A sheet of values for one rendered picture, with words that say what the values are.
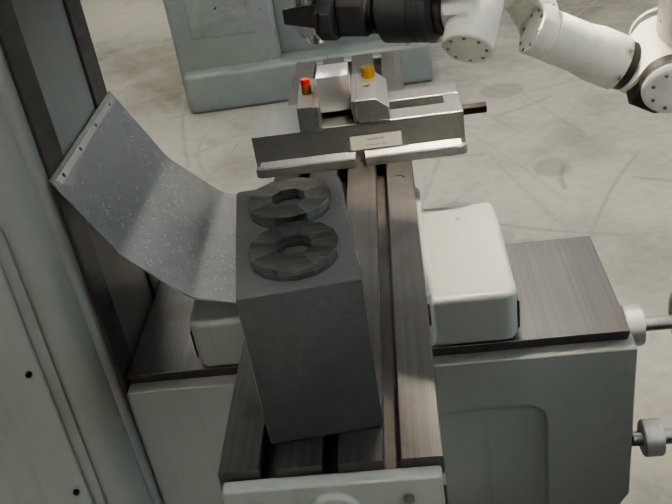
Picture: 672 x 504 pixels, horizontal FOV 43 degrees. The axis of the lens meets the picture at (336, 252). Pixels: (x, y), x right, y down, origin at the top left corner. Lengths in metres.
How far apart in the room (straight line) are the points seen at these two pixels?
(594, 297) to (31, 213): 0.85
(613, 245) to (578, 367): 1.59
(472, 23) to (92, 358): 0.73
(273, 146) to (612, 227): 1.79
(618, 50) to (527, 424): 0.61
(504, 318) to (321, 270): 0.53
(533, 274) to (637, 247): 1.47
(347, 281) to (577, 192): 2.47
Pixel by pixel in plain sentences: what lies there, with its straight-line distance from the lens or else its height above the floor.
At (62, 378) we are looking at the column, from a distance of 1.35.
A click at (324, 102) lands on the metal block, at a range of 1.42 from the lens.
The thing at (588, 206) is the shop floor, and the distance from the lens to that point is 3.14.
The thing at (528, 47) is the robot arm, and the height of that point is 1.18.
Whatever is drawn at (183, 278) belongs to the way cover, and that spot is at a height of 0.90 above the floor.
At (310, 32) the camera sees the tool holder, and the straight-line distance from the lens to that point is 1.21.
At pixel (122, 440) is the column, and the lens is 1.44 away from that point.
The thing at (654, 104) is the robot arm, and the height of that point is 1.10.
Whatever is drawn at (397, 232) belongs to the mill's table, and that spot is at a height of 0.94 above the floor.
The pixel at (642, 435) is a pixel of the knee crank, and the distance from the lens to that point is 1.49.
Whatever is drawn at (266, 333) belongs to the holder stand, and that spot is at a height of 1.08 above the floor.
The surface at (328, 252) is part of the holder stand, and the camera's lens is 0.82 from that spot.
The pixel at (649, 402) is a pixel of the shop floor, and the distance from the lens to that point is 2.34.
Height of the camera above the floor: 1.57
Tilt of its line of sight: 32 degrees down
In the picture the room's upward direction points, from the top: 9 degrees counter-clockwise
